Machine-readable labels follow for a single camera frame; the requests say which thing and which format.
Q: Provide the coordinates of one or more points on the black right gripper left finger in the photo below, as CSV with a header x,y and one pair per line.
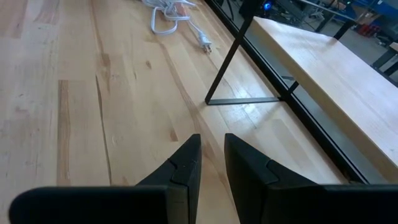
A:
x,y
124,205

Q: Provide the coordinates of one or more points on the red plastic crate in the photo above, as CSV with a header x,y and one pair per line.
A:
x,y
368,30

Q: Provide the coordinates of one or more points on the black computer tower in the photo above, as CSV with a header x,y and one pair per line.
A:
x,y
267,4

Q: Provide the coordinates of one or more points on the blue storage bins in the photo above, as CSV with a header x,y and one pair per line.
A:
x,y
385,7

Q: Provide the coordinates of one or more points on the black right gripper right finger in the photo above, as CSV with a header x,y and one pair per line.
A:
x,y
311,205

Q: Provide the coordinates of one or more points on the black aluminium frame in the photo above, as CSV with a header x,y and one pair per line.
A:
x,y
329,149

